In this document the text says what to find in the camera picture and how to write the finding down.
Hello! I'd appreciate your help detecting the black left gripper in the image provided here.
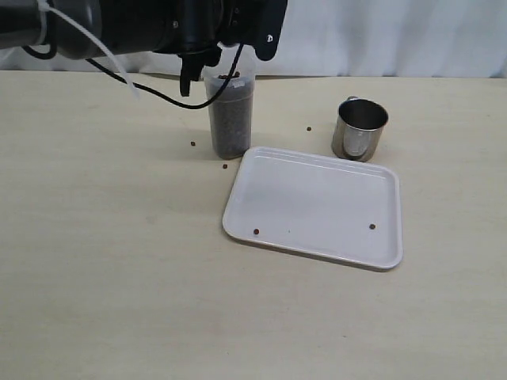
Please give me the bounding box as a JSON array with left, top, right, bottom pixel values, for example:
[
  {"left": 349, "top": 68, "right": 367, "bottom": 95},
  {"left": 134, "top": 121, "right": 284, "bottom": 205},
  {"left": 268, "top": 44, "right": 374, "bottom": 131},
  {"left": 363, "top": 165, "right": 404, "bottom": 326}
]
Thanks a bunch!
[{"left": 99, "top": 0, "right": 288, "bottom": 97}]

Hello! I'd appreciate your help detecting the steel mug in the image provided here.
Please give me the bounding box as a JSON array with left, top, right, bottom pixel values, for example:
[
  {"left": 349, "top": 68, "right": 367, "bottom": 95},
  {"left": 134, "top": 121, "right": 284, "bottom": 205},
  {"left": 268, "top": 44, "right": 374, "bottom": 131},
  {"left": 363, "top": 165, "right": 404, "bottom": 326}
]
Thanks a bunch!
[{"left": 331, "top": 96, "right": 389, "bottom": 162}]

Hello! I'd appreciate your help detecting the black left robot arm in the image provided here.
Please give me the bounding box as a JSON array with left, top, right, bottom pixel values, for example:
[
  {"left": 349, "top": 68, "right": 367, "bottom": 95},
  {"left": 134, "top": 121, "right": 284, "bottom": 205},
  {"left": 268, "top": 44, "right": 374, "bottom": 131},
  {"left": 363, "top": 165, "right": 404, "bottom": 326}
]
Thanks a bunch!
[{"left": 1, "top": 0, "right": 288, "bottom": 97}]

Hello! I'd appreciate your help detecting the clear plastic tall container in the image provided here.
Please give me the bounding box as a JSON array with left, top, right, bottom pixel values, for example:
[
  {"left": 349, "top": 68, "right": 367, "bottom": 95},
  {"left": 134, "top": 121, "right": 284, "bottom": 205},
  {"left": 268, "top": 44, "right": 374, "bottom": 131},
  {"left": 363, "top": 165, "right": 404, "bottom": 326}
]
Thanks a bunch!
[{"left": 208, "top": 49, "right": 256, "bottom": 160}]

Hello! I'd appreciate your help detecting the white plastic tray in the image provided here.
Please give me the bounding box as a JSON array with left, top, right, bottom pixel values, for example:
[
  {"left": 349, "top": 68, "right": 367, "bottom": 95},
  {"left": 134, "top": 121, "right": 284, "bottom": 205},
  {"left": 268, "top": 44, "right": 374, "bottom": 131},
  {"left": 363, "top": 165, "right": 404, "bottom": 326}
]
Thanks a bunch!
[{"left": 222, "top": 146, "right": 403, "bottom": 271}]

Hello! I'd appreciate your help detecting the white backdrop curtain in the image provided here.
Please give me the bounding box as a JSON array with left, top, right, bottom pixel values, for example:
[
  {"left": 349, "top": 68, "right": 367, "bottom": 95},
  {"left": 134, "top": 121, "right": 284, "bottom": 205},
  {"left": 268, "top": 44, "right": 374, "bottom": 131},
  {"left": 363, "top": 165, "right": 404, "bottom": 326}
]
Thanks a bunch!
[{"left": 0, "top": 0, "right": 507, "bottom": 79}]

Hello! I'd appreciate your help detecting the white left cable tie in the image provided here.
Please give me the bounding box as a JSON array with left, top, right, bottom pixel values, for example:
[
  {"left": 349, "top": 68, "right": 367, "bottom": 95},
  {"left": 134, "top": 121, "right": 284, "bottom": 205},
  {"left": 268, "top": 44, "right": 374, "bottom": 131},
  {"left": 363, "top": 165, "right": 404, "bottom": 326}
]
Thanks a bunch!
[{"left": 35, "top": 0, "right": 142, "bottom": 102}]

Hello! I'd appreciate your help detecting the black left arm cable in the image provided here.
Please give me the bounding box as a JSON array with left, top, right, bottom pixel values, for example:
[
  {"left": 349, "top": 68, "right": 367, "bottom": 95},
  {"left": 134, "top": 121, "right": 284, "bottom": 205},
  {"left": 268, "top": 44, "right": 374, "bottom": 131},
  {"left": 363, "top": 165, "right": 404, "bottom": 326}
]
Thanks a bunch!
[{"left": 21, "top": 41, "right": 246, "bottom": 111}]

